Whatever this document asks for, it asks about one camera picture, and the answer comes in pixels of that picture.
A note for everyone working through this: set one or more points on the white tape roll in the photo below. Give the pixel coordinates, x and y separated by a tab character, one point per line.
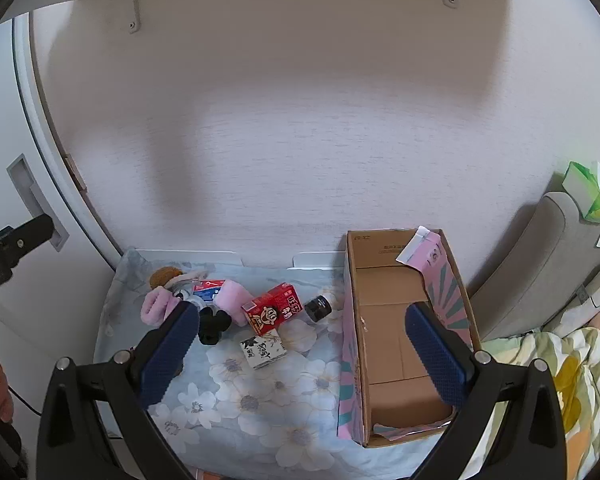
192	302

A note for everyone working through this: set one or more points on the blue and red packet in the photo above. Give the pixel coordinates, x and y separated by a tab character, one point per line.
207	290

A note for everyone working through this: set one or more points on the black mouse toy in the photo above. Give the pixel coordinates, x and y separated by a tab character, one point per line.
211	330

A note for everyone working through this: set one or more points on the green tissue pack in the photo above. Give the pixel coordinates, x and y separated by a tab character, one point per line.
587	195

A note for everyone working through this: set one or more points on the green and yellow floral quilt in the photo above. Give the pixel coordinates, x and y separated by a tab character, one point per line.
580	385

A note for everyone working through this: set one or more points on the pink fuzzy headband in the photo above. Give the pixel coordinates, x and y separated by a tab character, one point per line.
155	305

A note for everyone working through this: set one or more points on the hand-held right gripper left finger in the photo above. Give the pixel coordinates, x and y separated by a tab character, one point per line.
165	355

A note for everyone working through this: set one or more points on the brown plush toy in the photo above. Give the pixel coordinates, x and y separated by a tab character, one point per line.
164	275

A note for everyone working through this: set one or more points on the grey padded headboard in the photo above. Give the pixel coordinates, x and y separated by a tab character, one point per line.
530	270

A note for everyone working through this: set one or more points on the small black and white box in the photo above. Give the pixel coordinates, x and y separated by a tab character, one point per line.
262	352

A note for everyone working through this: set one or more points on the pale blue floral blanket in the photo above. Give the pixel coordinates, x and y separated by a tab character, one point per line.
290	410

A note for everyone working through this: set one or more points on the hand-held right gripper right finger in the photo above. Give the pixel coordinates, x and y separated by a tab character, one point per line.
435	360

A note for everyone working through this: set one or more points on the small black jar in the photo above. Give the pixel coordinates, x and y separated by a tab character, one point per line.
317	307

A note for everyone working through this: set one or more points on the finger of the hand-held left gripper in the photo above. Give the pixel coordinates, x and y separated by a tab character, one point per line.
30	234

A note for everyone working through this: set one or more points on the white wardrobe door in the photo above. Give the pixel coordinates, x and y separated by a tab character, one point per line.
10	110

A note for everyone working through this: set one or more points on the pink printed cardboard box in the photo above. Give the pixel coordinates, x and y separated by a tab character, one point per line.
395	350

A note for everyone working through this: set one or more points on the pink fuzzy block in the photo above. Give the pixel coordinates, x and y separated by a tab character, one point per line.
230	300

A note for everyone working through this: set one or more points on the white pillow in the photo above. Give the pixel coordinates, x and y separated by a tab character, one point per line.
597	285

